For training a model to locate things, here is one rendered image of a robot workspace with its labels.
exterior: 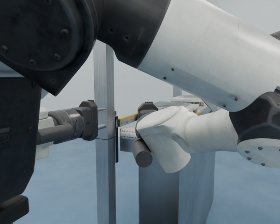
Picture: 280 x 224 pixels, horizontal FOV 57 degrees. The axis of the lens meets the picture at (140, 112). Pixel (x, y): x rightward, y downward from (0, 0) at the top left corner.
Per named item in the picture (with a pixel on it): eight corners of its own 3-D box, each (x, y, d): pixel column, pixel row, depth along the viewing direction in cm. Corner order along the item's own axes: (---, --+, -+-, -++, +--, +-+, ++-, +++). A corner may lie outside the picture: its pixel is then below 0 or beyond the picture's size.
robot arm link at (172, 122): (148, 113, 58) (192, 98, 47) (168, 145, 59) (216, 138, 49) (129, 129, 54) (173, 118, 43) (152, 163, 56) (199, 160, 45)
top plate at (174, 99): (208, 102, 160) (208, 99, 160) (170, 101, 170) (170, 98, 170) (214, 99, 182) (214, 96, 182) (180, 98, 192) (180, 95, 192)
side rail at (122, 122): (120, 126, 109) (120, 119, 109) (117, 126, 110) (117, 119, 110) (190, 100, 229) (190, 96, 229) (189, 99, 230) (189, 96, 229)
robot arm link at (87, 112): (78, 98, 81) (46, 102, 71) (102, 100, 76) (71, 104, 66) (79, 138, 83) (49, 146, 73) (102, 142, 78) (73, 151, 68)
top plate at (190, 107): (155, 105, 145) (155, 102, 145) (199, 107, 136) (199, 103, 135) (137, 110, 123) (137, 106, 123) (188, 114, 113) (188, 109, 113)
